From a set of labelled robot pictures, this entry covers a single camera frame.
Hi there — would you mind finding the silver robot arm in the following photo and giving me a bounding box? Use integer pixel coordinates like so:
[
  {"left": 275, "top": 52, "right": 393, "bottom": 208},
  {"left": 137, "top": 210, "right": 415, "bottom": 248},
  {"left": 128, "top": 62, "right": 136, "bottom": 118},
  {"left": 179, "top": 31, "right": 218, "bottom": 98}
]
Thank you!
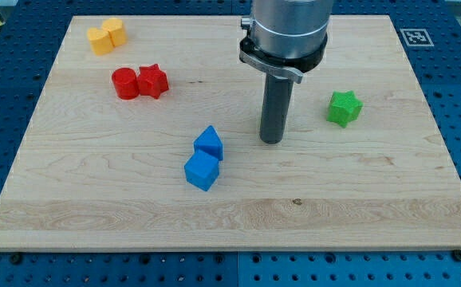
[{"left": 239, "top": 0, "right": 333, "bottom": 84}]

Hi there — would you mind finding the blue triangular block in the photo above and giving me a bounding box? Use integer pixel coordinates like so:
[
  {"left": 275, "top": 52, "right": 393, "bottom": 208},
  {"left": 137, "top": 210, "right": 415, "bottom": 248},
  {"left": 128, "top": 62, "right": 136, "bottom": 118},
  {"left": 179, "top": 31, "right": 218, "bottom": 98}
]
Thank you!
[{"left": 193, "top": 125, "right": 223, "bottom": 161}]

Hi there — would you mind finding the blue cube block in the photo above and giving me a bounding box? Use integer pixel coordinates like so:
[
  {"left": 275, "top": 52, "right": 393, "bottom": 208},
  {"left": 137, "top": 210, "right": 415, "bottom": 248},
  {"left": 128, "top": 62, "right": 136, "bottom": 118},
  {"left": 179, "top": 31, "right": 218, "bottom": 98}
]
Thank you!
[{"left": 184, "top": 150, "right": 219, "bottom": 191}]

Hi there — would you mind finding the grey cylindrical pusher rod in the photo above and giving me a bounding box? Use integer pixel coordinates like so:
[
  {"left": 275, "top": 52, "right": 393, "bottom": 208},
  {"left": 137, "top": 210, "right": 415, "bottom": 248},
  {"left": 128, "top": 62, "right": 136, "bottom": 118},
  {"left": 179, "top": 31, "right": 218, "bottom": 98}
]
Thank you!
[{"left": 259, "top": 74, "right": 294, "bottom": 144}]

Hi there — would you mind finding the wooden board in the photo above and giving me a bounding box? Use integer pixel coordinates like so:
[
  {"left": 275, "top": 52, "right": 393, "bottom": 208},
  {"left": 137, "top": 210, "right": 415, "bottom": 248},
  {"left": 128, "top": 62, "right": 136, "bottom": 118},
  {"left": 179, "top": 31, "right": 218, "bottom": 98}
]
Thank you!
[{"left": 0, "top": 15, "right": 461, "bottom": 253}]

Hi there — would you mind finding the red star block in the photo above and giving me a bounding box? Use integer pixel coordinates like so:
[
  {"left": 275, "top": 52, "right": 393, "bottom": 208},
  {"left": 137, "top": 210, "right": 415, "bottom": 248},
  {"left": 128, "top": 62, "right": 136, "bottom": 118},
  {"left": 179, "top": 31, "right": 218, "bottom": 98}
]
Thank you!
[{"left": 137, "top": 64, "right": 169, "bottom": 99}]

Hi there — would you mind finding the green star block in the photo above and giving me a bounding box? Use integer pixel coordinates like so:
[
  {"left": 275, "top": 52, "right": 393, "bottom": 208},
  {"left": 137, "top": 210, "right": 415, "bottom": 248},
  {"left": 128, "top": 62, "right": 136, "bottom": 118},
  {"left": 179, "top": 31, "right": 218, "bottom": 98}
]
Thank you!
[{"left": 326, "top": 91, "right": 363, "bottom": 128}]

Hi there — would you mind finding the red cylinder block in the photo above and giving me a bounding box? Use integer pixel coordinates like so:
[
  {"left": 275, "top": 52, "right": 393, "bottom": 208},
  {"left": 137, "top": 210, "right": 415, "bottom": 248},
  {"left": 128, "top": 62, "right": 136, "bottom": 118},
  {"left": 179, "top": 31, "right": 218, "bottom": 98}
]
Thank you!
[{"left": 112, "top": 68, "right": 139, "bottom": 100}]

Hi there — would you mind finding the yellow rounded block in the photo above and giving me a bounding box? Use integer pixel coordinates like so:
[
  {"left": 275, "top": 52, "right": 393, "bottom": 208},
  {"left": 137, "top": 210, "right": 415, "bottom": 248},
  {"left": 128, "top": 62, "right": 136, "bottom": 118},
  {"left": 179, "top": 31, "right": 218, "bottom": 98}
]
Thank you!
[{"left": 101, "top": 18, "right": 128, "bottom": 47}]

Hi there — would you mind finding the yellow heart block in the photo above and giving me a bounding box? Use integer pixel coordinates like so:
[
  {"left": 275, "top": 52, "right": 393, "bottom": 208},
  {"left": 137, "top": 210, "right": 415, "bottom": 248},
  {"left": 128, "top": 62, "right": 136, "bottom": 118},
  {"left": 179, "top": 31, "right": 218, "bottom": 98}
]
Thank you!
[{"left": 87, "top": 27, "right": 114, "bottom": 56}]

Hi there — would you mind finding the white fiducial marker tag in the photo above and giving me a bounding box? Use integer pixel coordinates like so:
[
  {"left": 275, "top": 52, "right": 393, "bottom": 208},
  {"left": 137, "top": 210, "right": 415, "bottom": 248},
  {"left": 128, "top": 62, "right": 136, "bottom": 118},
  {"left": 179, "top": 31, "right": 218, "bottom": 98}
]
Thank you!
[{"left": 400, "top": 28, "right": 434, "bottom": 47}]

